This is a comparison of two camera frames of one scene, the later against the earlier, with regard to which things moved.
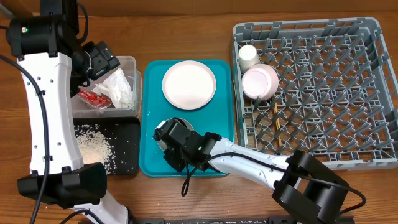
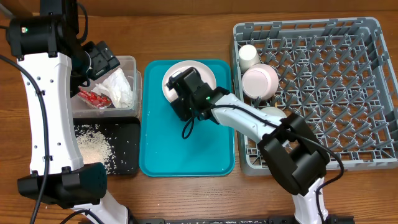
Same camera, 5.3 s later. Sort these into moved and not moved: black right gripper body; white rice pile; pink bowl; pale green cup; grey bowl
Moved: black right gripper body; grey bowl
Not moved: pink bowl; white rice pile; pale green cup
